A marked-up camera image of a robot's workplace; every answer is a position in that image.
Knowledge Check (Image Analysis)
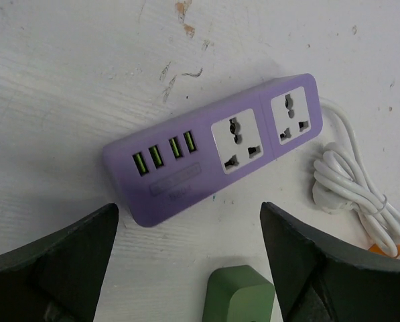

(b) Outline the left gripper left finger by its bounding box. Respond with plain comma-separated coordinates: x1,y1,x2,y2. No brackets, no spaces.
0,203,119,321

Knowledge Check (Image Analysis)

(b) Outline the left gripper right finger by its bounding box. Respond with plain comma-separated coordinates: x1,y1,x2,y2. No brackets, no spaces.
260,202,400,321

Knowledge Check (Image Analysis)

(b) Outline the green power strip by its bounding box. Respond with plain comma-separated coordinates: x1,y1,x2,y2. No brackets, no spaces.
202,265,275,322

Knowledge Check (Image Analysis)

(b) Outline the orange usb hub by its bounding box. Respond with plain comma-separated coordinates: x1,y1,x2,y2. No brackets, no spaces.
369,243,400,261

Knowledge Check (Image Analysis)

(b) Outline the purple usb hub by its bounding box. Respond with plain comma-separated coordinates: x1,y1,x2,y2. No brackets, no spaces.
103,74,323,227

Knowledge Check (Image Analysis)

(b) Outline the white coiled cord far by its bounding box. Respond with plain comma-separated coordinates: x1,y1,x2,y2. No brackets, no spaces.
312,95,400,258

